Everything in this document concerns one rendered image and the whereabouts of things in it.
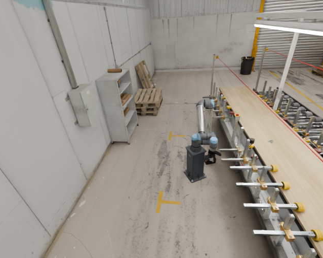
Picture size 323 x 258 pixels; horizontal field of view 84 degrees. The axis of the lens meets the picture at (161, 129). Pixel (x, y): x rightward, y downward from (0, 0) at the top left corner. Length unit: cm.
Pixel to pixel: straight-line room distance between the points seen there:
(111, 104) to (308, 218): 344
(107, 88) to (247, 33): 763
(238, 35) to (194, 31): 201
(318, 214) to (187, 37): 862
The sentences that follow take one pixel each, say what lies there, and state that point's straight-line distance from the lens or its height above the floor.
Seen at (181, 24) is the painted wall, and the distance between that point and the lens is 964.
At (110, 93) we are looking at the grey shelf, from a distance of 383.
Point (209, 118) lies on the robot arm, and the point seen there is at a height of 118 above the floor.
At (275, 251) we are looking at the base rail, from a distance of 217.
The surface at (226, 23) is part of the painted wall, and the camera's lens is 977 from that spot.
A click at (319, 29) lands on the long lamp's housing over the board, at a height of 234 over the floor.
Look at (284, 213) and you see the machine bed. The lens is 241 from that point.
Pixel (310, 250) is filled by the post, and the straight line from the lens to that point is 174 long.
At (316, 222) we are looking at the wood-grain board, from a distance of 223.
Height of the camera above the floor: 252
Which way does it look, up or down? 32 degrees down
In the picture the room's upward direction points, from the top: 5 degrees counter-clockwise
